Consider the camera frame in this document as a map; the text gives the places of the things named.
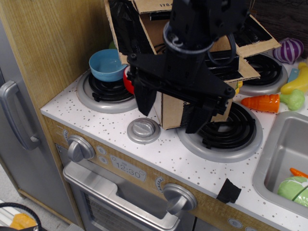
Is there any blue toy knife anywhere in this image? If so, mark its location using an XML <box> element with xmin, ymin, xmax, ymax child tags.
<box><xmin>287</xmin><ymin>68</ymin><xmax>299</xmax><ymax>83</ymax></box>

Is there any grey stovetop centre knob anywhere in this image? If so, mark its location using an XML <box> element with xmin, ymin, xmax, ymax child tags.
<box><xmin>127</xmin><ymin>118</ymin><xmax>161</xmax><ymax>144</ymax></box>

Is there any yellow toy corn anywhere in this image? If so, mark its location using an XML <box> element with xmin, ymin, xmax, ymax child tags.
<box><xmin>235</xmin><ymin>81</ymin><xmax>243</xmax><ymax>95</ymax></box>

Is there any green toy behind box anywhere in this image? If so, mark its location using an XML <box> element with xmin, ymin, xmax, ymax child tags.
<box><xmin>108</xmin><ymin>41</ymin><xmax>116</xmax><ymax>49</ymax></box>

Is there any yellow toy banana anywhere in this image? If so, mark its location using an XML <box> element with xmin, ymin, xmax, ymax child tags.
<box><xmin>281</xmin><ymin>62</ymin><xmax>308</xmax><ymax>94</ymax></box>

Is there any grey toy fridge door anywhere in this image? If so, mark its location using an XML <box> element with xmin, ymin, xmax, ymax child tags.
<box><xmin>0</xmin><ymin>27</ymin><xmax>79</xmax><ymax>224</ymax></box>

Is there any black tape piece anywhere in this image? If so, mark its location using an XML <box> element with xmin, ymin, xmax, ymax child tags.
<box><xmin>216</xmin><ymin>179</ymin><xmax>241</xmax><ymax>204</ymax></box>

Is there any purple striped toy onion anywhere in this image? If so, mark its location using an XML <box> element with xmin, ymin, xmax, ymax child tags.
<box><xmin>272</xmin><ymin>38</ymin><xmax>304</xmax><ymax>64</ymax></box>

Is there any rear right stove burner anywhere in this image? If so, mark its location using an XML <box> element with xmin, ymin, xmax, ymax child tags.
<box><xmin>239</xmin><ymin>54</ymin><xmax>288</xmax><ymax>96</ymax></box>

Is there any black ring with orange object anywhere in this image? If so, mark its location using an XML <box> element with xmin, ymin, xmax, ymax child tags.
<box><xmin>0</xmin><ymin>201</ymin><xmax>40</xmax><ymax>231</ymax></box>

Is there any oven clock display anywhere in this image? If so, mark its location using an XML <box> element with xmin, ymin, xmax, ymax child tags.
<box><xmin>110</xmin><ymin>155</ymin><xmax>147</xmax><ymax>182</ymax></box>

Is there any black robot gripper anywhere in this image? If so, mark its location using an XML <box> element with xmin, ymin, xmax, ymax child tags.
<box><xmin>128</xmin><ymin>0</ymin><xmax>249</xmax><ymax>134</ymax></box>

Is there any rear left stove burner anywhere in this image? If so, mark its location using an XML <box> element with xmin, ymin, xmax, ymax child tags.
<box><xmin>77</xmin><ymin>71</ymin><xmax>137</xmax><ymax>114</ymax></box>

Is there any left grey oven knob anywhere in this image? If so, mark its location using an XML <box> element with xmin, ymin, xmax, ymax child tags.
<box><xmin>67</xmin><ymin>135</ymin><xmax>95</xmax><ymax>163</ymax></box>

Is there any green toy broccoli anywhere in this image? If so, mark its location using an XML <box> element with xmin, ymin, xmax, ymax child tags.
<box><xmin>280</xmin><ymin>89</ymin><xmax>305</xmax><ymax>111</ymax></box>

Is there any stove burner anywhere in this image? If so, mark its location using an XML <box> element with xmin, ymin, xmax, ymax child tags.
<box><xmin>177</xmin><ymin>102</ymin><xmax>263</xmax><ymax>163</ymax></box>
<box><xmin>239</xmin><ymin>54</ymin><xmax>288</xmax><ymax>96</ymax></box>
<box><xmin>77</xmin><ymin>71</ymin><xmax>137</xmax><ymax>114</ymax></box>

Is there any grey oven door handle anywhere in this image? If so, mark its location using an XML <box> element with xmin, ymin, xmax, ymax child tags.
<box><xmin>63</xmin><ymin>162</ymin><xmax>181</xmax><ymax>231</ymax></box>

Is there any front right stove burner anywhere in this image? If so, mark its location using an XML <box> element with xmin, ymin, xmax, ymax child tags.
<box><xmin>177</xmin><ymin>102</ymin><xmax>263</xmax><ymax>163</ymax></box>

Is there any small orange toy carrot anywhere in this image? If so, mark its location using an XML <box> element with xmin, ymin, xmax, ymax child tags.
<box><xmin>290</xmin><ymin>168</ymin><xmax>308</xmax><ymax>178</ymax></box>

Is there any grey fridge door handle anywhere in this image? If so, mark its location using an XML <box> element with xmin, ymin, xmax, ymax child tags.
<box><xmin>0</xmin><ymin>80</ymin><xmax>40</xmax><ymax>151</ymax></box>

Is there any grey oven knob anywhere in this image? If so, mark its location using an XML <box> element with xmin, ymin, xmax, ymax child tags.
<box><xmin>163</xmin><ymin>183</ymin><xmax>197</xmax><ymax>215</ymax></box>
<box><xmin>67</xmin><ymin>135</ymin><xmax>95</xmax><ymax>163</ymax></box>

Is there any right grey oven knob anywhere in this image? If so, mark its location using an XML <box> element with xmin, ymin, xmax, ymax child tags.
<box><xmin>163</xmin><ymin>183</ymin><xmax>197</xmax><ymax>215</ymax></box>

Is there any grey toy sink basin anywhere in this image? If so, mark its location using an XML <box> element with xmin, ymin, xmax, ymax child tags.
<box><xmin>252</xmin><ymin>112</ymin><xmax>308</xmax><ymax>218</ymax></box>

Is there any blue plastic toy bowl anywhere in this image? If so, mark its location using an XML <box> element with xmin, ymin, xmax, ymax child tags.
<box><xmin>89</xmin><ymin>49</ymin><xmax>127</xmax><ymax>82</ymax></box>

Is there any green toy cabbage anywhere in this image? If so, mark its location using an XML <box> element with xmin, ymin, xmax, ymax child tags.
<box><xmin>277</xmin><ymin>176</ymin><xmax>308</xmax><ymax>207</ymax></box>

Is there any cardboard box with black tape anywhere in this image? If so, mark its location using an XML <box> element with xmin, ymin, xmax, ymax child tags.
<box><xmin>104</xmin><ymin>0</ymin><xmax>280</xmax><ymax>129</ymax></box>

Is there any red white toy cheese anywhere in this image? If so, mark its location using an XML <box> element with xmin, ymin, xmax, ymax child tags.
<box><xmin>123</xmin><ymin>66</ymin><xmax>134</xmax><ymax>95</ymax></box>

